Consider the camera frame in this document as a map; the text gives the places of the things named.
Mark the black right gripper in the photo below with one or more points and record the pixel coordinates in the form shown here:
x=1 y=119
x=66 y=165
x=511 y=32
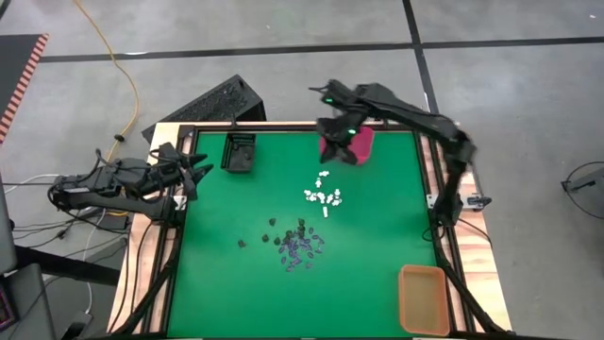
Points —
x=337 y=130

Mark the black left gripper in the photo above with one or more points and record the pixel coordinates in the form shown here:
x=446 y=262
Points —
x=174 y=163

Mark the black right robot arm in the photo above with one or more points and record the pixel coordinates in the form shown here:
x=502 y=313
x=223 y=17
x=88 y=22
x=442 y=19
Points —
x=415 y=115

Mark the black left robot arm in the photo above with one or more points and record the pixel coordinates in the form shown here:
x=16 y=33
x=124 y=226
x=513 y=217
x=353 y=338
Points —
x=94 y=186

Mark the pink plastic bin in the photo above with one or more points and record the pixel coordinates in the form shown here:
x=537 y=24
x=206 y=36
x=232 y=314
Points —
x=365 y=146

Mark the black slotted plastic basket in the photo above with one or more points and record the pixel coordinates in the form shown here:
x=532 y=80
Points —
x=240 y=139

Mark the black perforated computer case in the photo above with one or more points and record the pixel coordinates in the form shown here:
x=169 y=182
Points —
x=212 y=101

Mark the black cart leg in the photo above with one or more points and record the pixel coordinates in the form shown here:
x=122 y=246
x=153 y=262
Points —
x=71 y=269

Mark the orange plastic bin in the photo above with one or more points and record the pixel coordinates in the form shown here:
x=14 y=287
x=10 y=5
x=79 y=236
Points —
x=424 y=302

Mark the wooden table board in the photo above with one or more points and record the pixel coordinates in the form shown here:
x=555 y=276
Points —
x=476 y=264

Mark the black mat orange striped edge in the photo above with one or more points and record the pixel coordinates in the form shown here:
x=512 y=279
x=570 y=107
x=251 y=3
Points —
x=14 y=71

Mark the grey cart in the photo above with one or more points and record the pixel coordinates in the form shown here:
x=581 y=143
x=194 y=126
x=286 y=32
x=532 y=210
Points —
x=28 y=302

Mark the black table frame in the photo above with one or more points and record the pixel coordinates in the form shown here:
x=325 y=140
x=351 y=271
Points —
x=283 y=126

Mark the black diagonal frame strut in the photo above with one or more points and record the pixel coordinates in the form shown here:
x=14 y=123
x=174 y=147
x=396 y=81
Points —
x=467 y=293
x=150 y=288

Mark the silver mounting bracket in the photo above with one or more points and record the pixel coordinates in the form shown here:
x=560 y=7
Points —
x=474 y=202

